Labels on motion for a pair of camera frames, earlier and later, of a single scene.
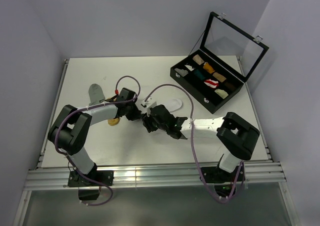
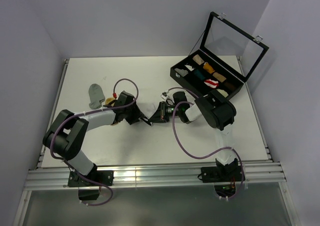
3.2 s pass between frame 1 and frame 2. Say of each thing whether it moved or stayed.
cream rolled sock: stayed
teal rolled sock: stayed
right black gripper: moved
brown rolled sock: stayed
